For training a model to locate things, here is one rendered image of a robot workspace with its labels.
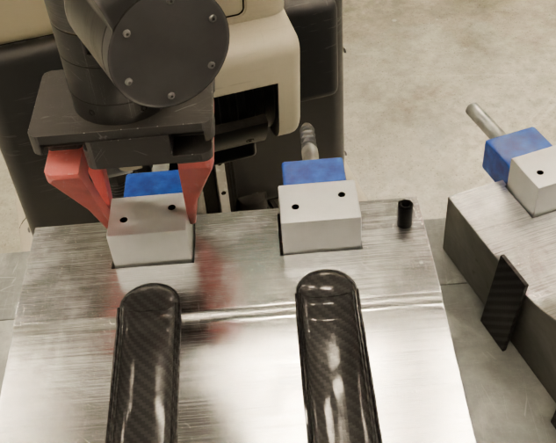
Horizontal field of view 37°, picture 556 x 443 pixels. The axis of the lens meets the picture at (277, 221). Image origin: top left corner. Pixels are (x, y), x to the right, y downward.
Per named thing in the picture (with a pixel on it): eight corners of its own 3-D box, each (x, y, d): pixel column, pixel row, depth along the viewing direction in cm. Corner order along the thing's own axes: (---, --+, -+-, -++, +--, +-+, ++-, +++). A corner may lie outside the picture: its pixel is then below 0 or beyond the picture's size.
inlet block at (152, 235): (136, 167, 65) (123, 111, 61) (200, 162, 65) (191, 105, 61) (122, 294, 56) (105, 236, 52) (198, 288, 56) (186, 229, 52)
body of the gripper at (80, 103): (216, 148, 47) (198, 32, 42) (34, 163, 47) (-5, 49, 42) (216, 82, 52) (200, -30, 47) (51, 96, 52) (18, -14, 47)
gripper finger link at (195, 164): (227, 251, 53) (208, 132, 46) (113, 261, 53) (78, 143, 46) (226, 180, 57) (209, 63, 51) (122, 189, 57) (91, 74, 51)
